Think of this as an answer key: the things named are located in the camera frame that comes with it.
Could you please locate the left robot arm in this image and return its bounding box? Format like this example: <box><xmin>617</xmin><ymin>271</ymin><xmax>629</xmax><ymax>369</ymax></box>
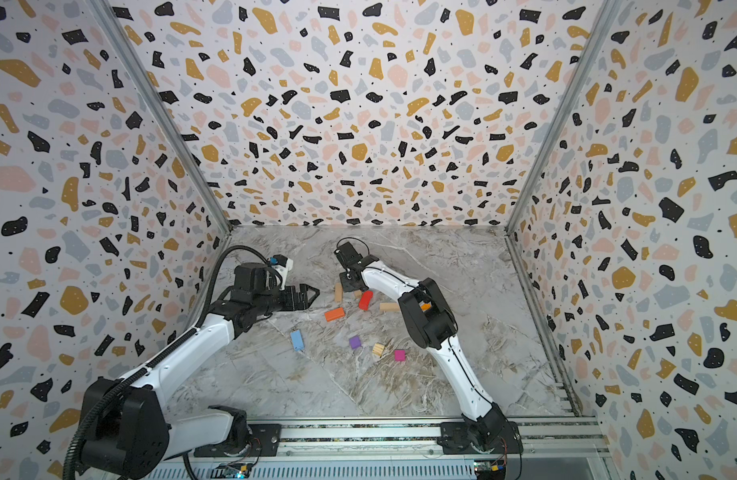
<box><xmin>62</xmin><ymin>255</ymin><xmax>320</xmax><ymax>479</ymax></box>

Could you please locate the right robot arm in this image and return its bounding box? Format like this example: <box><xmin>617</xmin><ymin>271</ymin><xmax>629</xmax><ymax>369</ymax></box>
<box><xmin>334</xmin><ymin>237</ymin><xmax>521</xmax><ymax>453</ymax></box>

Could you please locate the orange-red block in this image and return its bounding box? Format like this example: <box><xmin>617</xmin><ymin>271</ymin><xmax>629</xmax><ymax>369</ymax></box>
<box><xmin>324</xmin><ymin>307</ymin><xmax>346</xmax><ymax>322</ymax></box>

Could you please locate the red block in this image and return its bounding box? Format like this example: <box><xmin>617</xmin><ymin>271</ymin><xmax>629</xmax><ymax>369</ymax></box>
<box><xmin>358</xmin><ymin>290</ymin><xmax>374</xmax><ymax>311</ymax></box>

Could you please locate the light blue block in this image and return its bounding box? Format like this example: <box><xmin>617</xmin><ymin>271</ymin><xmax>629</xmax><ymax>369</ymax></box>
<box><xmin>290</xmin><ymin>330</ymin><xmax>304</xmax><ymax>351</ymax></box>

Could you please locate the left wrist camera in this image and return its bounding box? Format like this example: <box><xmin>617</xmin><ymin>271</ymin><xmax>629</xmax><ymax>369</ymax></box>
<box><xmin>268</xmin><ymin>254</ymin><xmax>294</xmax><ymax>274</ymax></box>

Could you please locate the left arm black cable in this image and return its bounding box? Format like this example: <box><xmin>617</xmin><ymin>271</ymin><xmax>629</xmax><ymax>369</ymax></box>
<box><xmin>61</xmin><ymin>244</ymin><xmax>286</xmax><ymax>480</ymax></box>

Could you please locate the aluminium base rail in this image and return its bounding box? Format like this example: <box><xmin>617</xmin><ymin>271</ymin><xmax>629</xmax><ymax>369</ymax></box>
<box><xmin>100</xmin><ymin>416</ymin><xmax>616</xmax><ymax>480</ymax></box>

